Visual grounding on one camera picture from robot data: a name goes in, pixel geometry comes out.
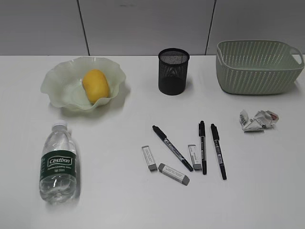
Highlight yellow mango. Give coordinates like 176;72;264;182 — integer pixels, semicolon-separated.
82;69;110;104

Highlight clear plastic water bottle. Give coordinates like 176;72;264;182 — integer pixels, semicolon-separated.
39;120;77;204

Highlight black mesh pen holder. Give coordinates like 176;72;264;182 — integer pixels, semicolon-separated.
158;48;190;95

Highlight grey white eraser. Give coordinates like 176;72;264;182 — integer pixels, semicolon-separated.
188;145;202;170
142;146;157;171
158;163;190;186

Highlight waste paper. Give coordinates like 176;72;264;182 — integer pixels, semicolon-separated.
239;110;279;132

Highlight pale green wavy glass plate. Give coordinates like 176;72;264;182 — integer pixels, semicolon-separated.
41;56;126;112

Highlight grey white eraser bottom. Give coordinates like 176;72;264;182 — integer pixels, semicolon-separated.
158;163;190;186

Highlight black marker pen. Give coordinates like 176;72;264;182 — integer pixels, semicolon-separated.
211;124;227;180
152;125;193;172
198;121;207;175

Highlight pale green plastic basket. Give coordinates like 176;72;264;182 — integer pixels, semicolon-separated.
216;40;305;95

